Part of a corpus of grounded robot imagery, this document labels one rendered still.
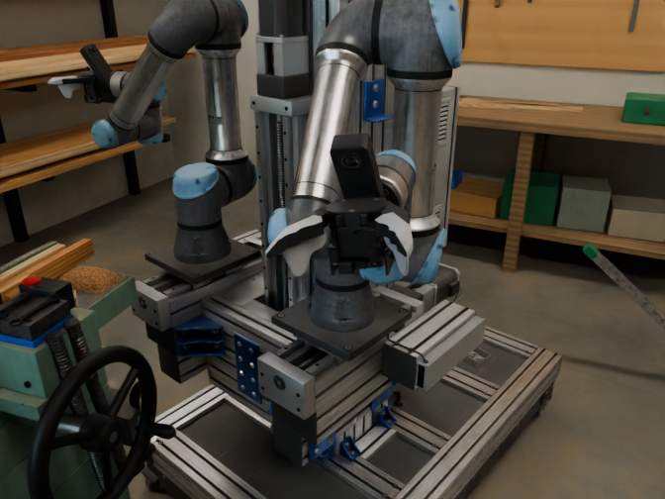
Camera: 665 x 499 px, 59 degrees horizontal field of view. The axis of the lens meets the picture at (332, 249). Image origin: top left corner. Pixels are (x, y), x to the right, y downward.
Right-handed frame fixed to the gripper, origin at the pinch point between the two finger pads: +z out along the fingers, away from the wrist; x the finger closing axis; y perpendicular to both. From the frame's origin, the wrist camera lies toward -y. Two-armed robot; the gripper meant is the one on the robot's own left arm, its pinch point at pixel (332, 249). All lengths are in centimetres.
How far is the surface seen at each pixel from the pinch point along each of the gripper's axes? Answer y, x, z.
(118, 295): 27, 62, -40
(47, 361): 23, 54, -11
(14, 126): 18, 270, -238
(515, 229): 101, -19, -257
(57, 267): 22, 77, -42
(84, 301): 25, 65, -34
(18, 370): 24, 58, -9
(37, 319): 16, 54, -12
